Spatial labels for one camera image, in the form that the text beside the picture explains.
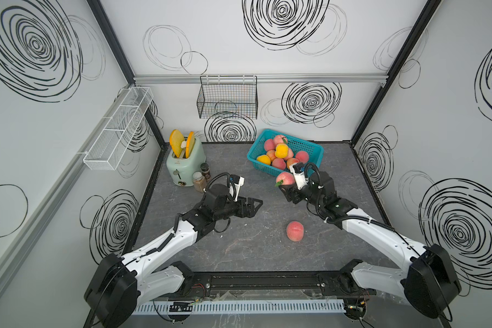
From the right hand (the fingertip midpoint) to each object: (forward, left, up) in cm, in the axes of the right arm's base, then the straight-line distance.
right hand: (287, 182), depth 80 cm
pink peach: (-15, -3, -13) cm, 20 cm away
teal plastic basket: (+28, -19, -13) cm, 36 cm away
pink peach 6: (+25, -12, -13) cm, 30 cm away
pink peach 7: (+27, -6, -14) cm, 31 cm away
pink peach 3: (+33, +6, -13) cm, 36 cm away
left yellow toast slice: (+21, +50, +2) cm, 54 cm away
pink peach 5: (+19, +1, -12) cm, 22 cm away
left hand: (-8, +13, -1) cm, 16 cm away
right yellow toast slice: (+18, +43, +3) cm, 47 cm away
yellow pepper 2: (+23, +8, -13) cm, 28 cm away
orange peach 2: (+23, -6, -14) cm, 27 cm away
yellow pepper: (+24, 0, -8) cm, 26 cm away
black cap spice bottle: (+13, +37, -10) cm, 40 cm away
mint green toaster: (+10, +47, -5) cm, 48 cm away
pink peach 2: (-1, 0, +4) cm, 4 cm away
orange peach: (+27, +5, -13) cm, 30 cm away
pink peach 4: (+33, 0, -8) cm, 34 cm away
